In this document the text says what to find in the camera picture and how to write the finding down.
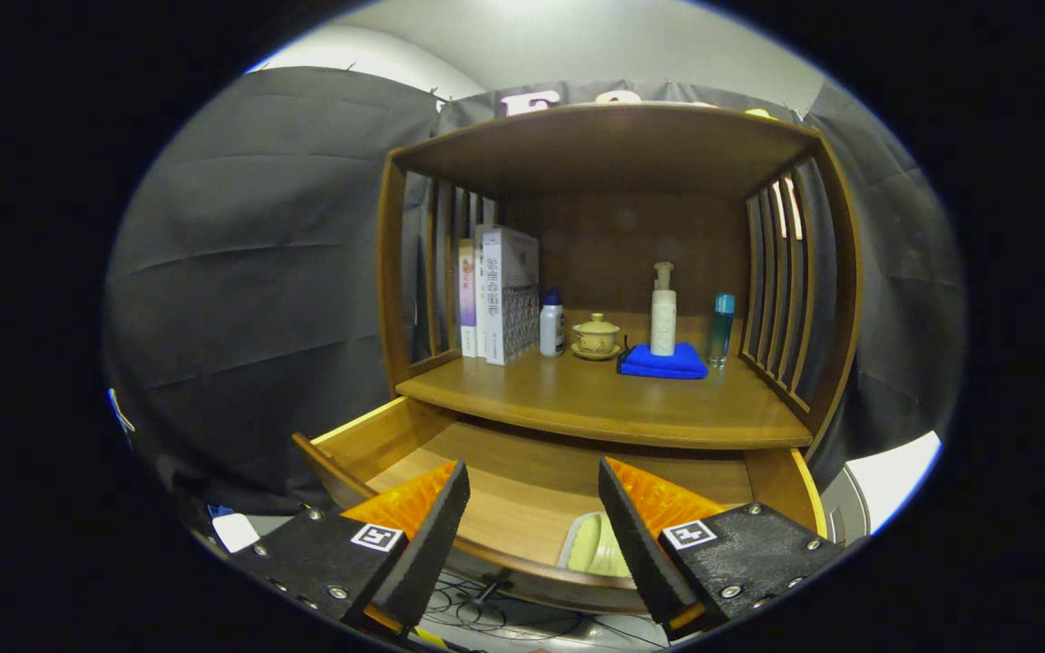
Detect white pump bottle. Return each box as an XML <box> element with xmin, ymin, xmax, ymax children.
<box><xmin>649</xmin><ymin>262</ymin><xmax>678</xmax><ymax>357</ymax></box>

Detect purple book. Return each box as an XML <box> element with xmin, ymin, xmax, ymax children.
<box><xmin>458</xmin><ymin>239</ymin><xmax>478</xmax><ymax>358</ymax></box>

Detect white paper piece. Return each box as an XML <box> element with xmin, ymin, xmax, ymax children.
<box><xmin>212</xmin><ymin>513</ymin><xmax>261</xmax><ymax>554</ymax></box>

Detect yellow lidded teacup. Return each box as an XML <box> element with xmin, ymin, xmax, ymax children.
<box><xmin>571</xmin><ymin>313</ymin><xmax>622</xmax><ymax>362</ymax></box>

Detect wooden countertop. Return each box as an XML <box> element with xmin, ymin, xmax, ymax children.
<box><xmin>396</xmin><ymin>313</ymin><xmax>814</xmax><ymax>451</ymax></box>

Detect white bottle blue cap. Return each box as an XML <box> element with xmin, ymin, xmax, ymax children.
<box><xmin>539</xmin><ymin>289</ymin><xmax>566</xmax><ymax>357</ymax></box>

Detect clear blue bottle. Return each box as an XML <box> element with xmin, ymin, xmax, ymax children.
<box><xmin>708</xmin><ymin>293</ymin><xmax>737</xmax><ymax>369</ymax></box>

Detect white table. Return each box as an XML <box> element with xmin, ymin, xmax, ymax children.
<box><xmin>817</xmin><ymin>430</ymin><xmax>942</xmax><ymax>545</ymax></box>

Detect thin white book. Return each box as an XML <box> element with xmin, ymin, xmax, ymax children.
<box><xmin>474</xmin><ymin>224</ymin><xmax>487</xmax><ymax>359</ymax></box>

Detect brown wooden drawer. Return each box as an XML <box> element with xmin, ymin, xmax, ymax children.
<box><xmin>293</xmin><ymin>396</ymin><xmax>828</xmax><ymax>614</ymax></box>

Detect black backdrop cloth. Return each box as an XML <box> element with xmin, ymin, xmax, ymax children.
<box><xmin>103</xmin><ymin>65</ymin><xmax>968</xmax><ymax>518</ymax></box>

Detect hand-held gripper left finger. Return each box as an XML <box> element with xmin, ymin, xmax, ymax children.
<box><xmin>230</xmin><ymin>459</ymin><xmax>472</xmax><ymax>636</ymax></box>

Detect black floor cables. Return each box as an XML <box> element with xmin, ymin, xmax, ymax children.
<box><xmin>421</xmin><ymin>570</ymin><xmax>673</xmax><ymax>647</ymax></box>

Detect thick white patterned book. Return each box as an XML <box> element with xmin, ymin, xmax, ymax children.
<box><xmin>482</xmin><ymin>227</ymin><xmax>542</xmax><ymax>365</ymax></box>

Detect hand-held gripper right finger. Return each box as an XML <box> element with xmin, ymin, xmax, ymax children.
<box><xmin>598</xmin><ymin>457</ymin><xmax>846</xmax><ymax>641</ymax></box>

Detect brown wooden cabinet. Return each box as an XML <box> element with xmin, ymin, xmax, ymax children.
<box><xmin>376</xmin><ymin>102</ymin><xmax>864</xmax><ymax>465</ymax></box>

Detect blue folded cloth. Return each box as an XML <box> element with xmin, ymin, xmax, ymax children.
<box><xmin>617</xmin><ymin>341</ymin><xmax>709</xmax><ymax>380</ymax></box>

